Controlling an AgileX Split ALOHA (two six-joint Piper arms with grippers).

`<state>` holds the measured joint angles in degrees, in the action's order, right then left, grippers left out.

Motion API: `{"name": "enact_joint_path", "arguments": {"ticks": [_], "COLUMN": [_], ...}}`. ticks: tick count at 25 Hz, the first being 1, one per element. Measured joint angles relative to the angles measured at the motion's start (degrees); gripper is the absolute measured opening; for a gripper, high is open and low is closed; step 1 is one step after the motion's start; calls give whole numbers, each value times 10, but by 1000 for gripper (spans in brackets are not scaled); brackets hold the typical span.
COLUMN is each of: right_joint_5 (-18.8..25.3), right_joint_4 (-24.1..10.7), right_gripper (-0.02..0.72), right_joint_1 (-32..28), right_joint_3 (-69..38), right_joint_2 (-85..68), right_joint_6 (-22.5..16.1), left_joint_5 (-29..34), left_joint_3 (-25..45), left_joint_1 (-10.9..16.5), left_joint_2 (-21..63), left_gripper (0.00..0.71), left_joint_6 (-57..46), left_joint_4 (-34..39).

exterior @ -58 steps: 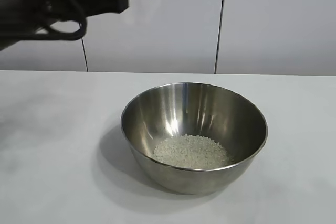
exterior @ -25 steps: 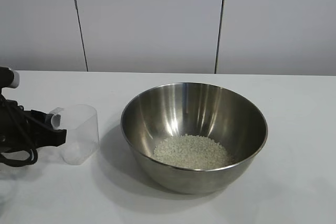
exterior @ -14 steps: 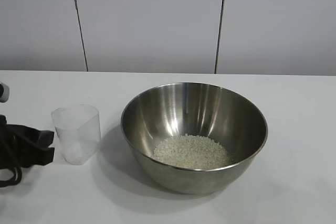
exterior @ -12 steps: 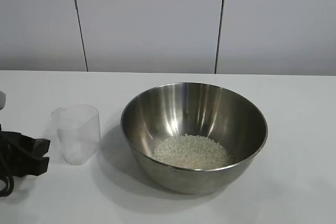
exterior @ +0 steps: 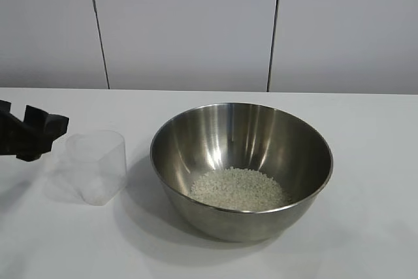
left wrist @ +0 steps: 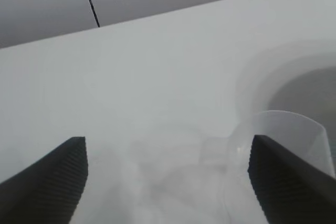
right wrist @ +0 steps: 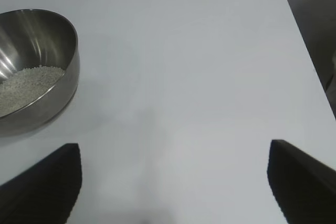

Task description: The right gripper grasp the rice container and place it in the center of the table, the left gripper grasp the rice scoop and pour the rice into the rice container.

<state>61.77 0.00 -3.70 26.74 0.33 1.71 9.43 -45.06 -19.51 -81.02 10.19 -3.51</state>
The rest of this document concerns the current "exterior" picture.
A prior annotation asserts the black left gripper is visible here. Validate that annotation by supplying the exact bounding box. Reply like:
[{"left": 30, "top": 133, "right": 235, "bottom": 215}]
[{"left": 0, "top": 99, "right": 71, "bottom": 163}]

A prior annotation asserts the translucent plastic measuring cup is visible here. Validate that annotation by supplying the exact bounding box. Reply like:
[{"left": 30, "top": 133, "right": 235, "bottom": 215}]
[{"left": 63, "top": 129, "right": 129, "bottom": 207}]

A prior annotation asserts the white uncooked rice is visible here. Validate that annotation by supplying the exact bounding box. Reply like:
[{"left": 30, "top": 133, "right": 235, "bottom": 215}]
[{"left": 190, "top": 167, "right": 293, "bottom": 213}]

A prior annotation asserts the stainless steel mixing bowl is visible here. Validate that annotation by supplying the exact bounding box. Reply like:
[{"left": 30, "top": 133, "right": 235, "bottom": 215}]
[{"left": 150, "top": 102, "right": 334, "bottom": 243}]

